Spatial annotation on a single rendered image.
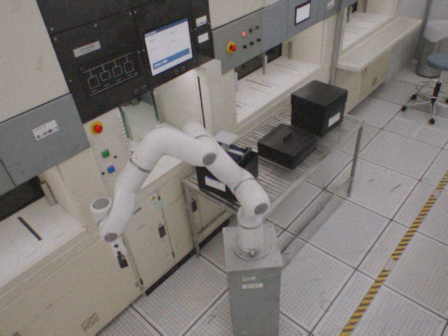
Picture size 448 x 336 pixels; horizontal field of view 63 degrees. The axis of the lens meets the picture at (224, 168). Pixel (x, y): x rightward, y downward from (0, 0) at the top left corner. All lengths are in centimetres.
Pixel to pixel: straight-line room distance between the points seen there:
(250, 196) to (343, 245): 152
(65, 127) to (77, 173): 25
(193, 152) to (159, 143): 12
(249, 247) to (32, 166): 104
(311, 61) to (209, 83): 151
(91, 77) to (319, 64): 222
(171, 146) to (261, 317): 125
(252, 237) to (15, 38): 127
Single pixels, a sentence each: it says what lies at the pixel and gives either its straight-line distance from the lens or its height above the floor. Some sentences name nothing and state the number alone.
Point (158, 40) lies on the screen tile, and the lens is 194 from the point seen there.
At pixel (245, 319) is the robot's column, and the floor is 30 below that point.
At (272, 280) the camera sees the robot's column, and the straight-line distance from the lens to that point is 194.
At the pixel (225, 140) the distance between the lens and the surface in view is 206.
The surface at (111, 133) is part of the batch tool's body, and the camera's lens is 191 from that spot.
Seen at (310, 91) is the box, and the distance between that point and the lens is 269.
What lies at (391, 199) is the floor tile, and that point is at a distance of 341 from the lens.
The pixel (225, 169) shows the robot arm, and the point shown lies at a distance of 144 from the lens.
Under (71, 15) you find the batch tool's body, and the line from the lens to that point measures 169.
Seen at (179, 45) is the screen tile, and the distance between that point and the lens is 204.
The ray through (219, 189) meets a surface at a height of 81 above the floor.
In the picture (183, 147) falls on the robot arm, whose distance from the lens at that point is 130.
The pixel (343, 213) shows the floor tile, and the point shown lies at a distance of 319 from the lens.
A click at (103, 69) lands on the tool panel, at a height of 160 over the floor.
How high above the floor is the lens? 224
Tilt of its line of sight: 38 degrees down
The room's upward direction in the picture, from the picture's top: 5 degrees counter-clockwise
